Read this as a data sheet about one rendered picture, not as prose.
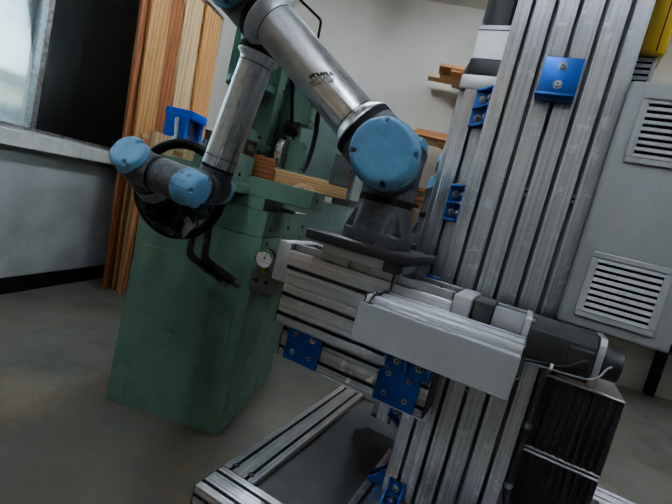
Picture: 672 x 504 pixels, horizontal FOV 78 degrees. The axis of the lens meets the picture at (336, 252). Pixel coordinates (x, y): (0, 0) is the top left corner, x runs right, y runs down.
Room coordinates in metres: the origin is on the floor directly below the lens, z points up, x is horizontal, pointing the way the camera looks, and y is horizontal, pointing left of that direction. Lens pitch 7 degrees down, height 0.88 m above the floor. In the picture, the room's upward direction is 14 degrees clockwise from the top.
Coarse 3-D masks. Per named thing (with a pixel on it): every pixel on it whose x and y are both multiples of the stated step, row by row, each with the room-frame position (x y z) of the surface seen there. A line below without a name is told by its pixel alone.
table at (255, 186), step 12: (168, 156) 1.41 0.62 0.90; (252, 180) 1.37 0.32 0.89; (264, 180) 1.36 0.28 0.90; (240, 192) 1.30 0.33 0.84; (252, 192) 1.37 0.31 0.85; (264, 192) 1.36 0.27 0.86; (276, 192) 1.35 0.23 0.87; (288, 192) 1.35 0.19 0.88; (300, 192) 1.35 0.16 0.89; (312, 192) 1.34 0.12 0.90; (300, 204) 1.34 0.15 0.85; (312, 204) 1.36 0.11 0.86
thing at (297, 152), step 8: (288, 144) 1.68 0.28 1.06; (296, 144) 1.68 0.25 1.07; (304, 144) 1.68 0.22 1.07; (288, 152) 1.68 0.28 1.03; (296, 152) 1.67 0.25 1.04; (304, 152) 1.69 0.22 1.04; (288, 160) 1.68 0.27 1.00; (296, 160) 1.67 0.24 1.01; (304, 160) 1.72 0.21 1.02; (288, 168) 1.68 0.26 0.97; (296, 168) 1.67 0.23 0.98
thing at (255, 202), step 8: (232, 200) 1.37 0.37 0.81; (240, 200) 1.37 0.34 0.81; (248, 200) 1.37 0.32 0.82; (256, 200) 1.36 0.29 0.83; (264, 200) 1.36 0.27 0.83; (272, 200) 1.43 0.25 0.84; (256, 208) 1.36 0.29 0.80; (264, 208) 1.37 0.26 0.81; (272, 208) 1.45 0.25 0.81; (280, 208) 1.55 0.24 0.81
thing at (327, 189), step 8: (280, 176) 1.51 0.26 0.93; (288, 176) 1.51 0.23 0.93; (296, 176) 1.51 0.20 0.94; (288, 184) 1.51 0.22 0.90; (312, 184) 1.50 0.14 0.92; (320, 184) 1.50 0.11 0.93; (328, 184) 1.49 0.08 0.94; (320, 192) 1.49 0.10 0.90; (328, 192) 1.49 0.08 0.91; (336, 192) 1.49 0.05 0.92; (344, 192) 1.48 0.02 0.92
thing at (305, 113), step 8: (296, 88) 1.70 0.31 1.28; (296, 96) 1.70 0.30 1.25; (304, 96) 1.70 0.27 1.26; (296, 104) 1.70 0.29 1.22; (304, 104) 1.70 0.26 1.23; (296, 112) 1.70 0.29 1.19; (304, 112) 1.70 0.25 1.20; (312, 112) 1.71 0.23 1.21; (296, 120) 1.70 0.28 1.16; (304, 120) 1.69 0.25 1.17; (312, 120) 1.74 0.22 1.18
